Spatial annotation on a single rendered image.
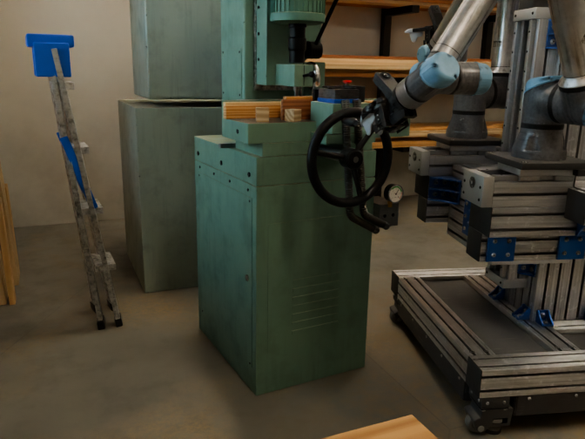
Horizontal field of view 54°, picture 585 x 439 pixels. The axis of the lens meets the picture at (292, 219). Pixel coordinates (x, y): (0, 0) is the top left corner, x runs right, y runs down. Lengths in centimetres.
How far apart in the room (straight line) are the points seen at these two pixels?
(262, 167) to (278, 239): 24
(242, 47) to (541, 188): 107
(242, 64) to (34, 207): 243
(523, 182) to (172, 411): 127
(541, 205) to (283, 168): 76
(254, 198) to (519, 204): 77
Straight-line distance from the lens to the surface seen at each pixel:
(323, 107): 176
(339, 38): 460
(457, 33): 155
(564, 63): 167
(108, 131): 412
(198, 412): 194
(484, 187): 171
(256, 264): 180
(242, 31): 207
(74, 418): 200
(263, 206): 176
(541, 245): 190
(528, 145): 178
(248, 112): 186
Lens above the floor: 106
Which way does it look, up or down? 15 degrees down
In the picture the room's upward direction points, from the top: 1 degrees clockwise
